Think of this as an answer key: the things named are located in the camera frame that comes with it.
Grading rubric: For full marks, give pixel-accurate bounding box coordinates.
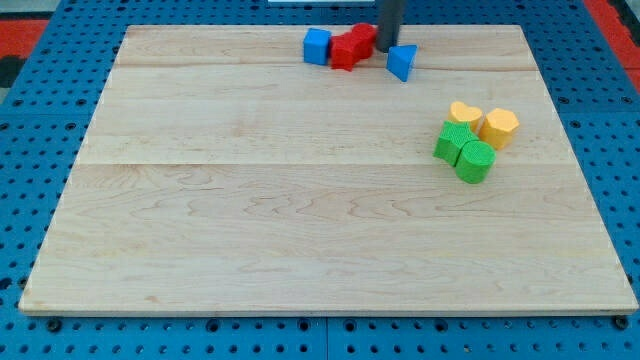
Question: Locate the red star block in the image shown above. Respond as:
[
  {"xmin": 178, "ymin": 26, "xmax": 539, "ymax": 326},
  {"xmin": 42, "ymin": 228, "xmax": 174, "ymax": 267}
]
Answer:
[{"xmin": 330, "ymin": 32, "xmax": 373, "ymax": 71}]

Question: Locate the yellow heart block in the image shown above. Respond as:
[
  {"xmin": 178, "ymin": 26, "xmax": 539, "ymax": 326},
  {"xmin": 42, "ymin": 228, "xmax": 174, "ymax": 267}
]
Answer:
[{"xmin": 448, "ymin": 101, "xmax": 484, "ymax": 132}]

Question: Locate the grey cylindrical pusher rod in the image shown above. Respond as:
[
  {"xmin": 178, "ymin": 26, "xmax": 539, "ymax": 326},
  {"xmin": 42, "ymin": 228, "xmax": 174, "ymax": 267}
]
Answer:
[{"xmin": 376, "ymin": 0, "xmax": 407, "ymax": 53}]

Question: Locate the blue cube block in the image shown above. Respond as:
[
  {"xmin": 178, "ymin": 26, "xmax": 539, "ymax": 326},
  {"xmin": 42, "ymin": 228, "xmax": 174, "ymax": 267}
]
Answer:
[{"xmin": 303, "ymin": 28, "xmax": 332, "ymax": 66}]

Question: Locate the blue triangle block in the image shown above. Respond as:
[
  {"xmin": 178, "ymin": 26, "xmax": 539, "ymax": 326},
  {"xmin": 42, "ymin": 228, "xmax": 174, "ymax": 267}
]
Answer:
[{"xmin": 386, "ymin": 44, "xmax": 418, "ymax": 82}]

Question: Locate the light wooden board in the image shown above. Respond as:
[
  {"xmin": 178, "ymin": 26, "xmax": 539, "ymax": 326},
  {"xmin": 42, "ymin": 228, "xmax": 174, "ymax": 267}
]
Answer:
[{"xmin": 19, "ymin": 25, "xmax": 638, "ymax": 317}]

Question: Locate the green cylinder block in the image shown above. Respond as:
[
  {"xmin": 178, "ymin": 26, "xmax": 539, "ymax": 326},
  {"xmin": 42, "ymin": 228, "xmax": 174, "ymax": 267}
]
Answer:
[{"xmin": 455, "ymin": 141, "xmax": 496, "ymax": 184}]

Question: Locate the yellow hexagon block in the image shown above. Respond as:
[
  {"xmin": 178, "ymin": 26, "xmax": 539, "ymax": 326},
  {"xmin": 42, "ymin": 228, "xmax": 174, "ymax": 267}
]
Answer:
[{"xmin": 478, "ymin": 108, "xmax": 520, "ymax": 150}]

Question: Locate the red circle block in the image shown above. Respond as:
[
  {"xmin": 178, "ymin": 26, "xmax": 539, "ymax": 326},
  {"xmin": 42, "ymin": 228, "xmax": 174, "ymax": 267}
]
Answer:
[{"xmin": 351, "ymin": 23, "xmax": 377, "ymax": 60}]

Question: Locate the green star block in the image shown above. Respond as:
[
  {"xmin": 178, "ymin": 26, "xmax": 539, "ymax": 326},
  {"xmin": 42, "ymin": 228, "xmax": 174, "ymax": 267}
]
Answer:
[{"xmin": 433, "ymin": 121, "xmax": 479, "ymax": 167}]

